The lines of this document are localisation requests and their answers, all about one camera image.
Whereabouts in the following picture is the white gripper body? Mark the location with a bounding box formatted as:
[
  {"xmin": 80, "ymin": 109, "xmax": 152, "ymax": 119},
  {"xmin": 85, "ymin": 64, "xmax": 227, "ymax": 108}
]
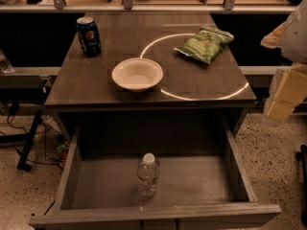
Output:
[{"xmin": 281, "ymin": 0, "xmax": 307, "ymax": 63}]

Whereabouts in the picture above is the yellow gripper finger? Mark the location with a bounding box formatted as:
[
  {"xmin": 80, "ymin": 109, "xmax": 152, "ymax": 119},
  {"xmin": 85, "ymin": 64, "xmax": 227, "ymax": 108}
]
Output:
[
  {"xmin": 260, "ymin": 23, "xmax": 285, "ymax": 49},
  {"xmin": 264, "ymin": 64, "xmax": 307, "ymax": 123}
]

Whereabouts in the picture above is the clear plastic water bottle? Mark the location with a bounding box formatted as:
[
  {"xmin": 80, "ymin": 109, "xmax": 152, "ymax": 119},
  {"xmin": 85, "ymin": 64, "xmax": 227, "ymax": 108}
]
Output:
[{"xmin": 136, "ymin": 152, "xmax": 159, "ymax": 197}]

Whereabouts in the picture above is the open grey top drawer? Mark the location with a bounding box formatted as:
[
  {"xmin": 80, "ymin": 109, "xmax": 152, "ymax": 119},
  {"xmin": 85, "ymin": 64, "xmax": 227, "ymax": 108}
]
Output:
[{"xmin": 30, "ymin": 110, "xmax": 281, "ymax": 230}]

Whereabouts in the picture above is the black stand at right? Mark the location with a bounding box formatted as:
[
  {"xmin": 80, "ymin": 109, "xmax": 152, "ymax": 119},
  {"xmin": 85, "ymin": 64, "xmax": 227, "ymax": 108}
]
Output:
[{"xmin": 295, "ymin": 145, "xmax": 307, "ymax": 227}]

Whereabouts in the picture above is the green chip bag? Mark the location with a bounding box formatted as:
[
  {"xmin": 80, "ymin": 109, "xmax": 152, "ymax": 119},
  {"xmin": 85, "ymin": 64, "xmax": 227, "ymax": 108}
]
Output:
[{"xmin": 174, "ymin": 25, "xmax": 234, "ymax": 64}]

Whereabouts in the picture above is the white paper bowl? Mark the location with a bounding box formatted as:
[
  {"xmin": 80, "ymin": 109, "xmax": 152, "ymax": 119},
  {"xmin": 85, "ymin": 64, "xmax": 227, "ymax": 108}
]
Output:
[{"xmin": 112, "ymin": 57, "xmax": 163, "ymax": 92}]

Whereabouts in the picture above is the blue soda can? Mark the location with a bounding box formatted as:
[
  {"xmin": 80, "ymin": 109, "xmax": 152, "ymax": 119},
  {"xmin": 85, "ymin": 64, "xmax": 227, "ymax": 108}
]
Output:
[{"xmin": 76, "ymin": 16, "xmax": 102, "ymax": 57}]

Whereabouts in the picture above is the black stand leg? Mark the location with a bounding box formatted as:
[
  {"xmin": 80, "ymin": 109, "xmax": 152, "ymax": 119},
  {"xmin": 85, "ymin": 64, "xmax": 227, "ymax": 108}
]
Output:
[{"xmin": 0, "ymin": 111, "xmax": 42, "ymax": 172}]

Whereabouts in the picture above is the metal railing frame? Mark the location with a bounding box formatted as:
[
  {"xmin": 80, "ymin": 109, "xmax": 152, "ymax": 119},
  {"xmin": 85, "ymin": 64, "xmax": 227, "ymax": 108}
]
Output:
[{"xmin": 0, "ymin": 0, "xmax": 307, "ymax": 15}]

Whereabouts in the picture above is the wire mesh basket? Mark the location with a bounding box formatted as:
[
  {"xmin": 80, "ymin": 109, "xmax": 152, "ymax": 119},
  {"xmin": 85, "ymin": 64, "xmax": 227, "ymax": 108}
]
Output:
[{"xmin": 45, "ymin": 125, "xmax": 60, "ymax": 161}]

